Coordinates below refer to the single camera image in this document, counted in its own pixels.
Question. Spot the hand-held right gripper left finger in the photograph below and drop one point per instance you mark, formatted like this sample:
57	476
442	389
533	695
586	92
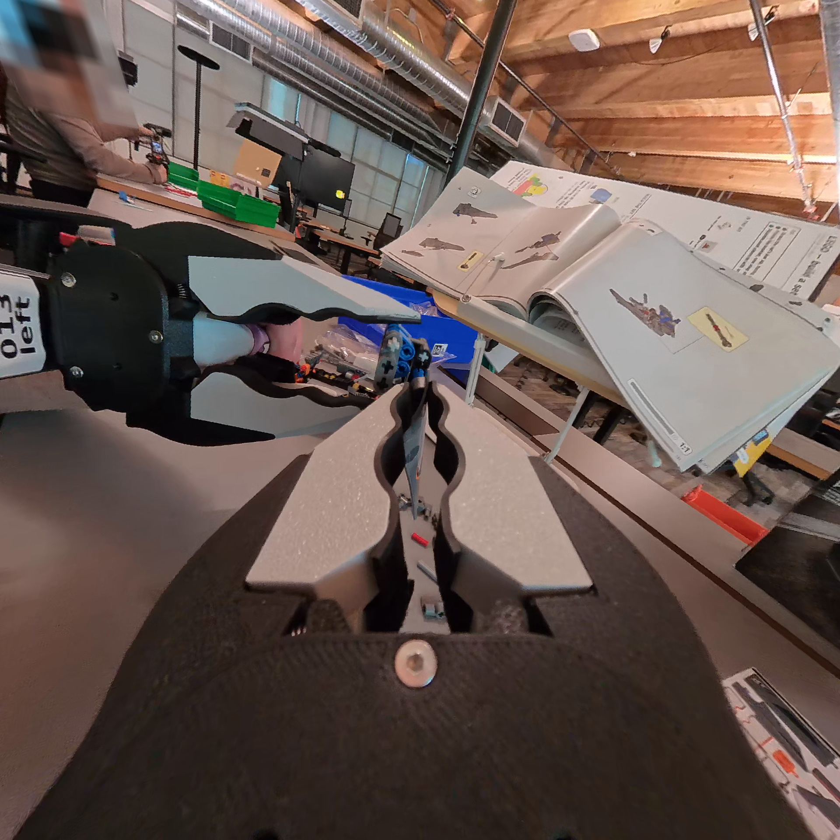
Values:
321	518

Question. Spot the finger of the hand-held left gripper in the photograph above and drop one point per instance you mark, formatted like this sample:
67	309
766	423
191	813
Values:
275	282
262	410

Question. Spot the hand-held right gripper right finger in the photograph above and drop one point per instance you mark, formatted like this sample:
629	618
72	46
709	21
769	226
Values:
518	518

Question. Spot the lego technic car chassis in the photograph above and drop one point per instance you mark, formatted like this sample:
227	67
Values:
328	377

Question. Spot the orange-striped grey lego panel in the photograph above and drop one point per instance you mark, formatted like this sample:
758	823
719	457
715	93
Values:
413	446

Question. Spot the blue black lego sub-assembly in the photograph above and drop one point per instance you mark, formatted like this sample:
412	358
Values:
397	351

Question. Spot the clear bags of lego parts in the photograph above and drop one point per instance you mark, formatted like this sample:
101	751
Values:
341	348

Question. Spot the open lego instruction booklet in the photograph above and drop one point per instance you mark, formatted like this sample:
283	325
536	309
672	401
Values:
656	328

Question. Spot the dark lego set box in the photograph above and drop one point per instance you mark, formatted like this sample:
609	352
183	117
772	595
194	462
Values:
800	558

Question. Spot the lego sticker sheet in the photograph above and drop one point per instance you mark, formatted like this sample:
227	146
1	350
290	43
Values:
787	754

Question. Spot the person's left hand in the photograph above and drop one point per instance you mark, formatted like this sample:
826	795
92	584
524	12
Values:
285	341

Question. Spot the green plastic bin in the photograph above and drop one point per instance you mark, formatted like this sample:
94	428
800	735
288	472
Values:
243	207
184	177

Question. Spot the cluster of dark grey connectors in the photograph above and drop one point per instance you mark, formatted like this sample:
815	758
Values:
420	508

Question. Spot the black monitor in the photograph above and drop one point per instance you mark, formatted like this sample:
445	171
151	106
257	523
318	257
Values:
321	177

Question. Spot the cardboard box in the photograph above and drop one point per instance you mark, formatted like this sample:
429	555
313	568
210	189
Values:
256	164

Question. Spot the black overhead desk light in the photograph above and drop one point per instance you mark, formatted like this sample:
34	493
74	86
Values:
275	131

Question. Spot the blue plastic storage bin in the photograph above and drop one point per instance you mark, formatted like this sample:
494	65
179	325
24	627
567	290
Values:
453	328
426	298

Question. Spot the white book stand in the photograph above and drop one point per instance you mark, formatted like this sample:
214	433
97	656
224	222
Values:
525	334

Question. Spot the black floor lamp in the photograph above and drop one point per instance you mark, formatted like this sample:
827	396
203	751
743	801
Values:
198	98

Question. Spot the red plastic tray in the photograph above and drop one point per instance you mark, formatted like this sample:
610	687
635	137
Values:
722	515

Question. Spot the black metal pole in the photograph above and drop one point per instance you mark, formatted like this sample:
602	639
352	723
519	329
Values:
482	85

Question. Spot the white printed sign board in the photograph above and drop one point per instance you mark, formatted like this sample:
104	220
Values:
754	243

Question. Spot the white ceiling device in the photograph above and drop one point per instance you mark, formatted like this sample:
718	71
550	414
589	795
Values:
584	40

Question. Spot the metal ceiling pipe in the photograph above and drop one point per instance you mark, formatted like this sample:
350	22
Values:
778	98

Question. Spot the small grey lego bracket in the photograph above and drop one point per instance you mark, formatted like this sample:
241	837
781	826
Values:
433	609

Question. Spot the silver ventilation duct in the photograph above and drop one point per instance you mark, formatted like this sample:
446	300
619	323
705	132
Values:
394	46

